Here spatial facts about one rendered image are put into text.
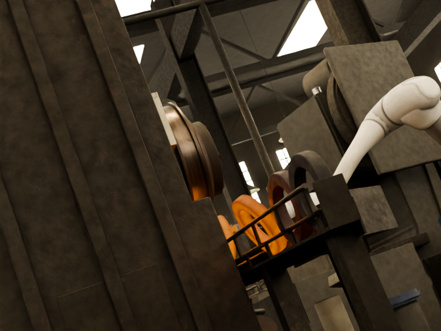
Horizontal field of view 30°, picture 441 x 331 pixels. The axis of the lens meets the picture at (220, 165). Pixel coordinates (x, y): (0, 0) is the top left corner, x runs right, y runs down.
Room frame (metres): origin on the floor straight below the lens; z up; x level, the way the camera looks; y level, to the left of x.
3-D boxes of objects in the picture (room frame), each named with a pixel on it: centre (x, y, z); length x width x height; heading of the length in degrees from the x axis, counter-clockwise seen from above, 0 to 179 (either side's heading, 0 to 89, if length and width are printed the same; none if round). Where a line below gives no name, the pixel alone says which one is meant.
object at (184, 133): (2.89, 0.14, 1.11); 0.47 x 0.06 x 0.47; 17
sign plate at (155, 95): (2.53, 0.15, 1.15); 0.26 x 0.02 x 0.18; 17
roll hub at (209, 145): (2.92, 0.05, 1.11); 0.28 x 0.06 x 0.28; 17
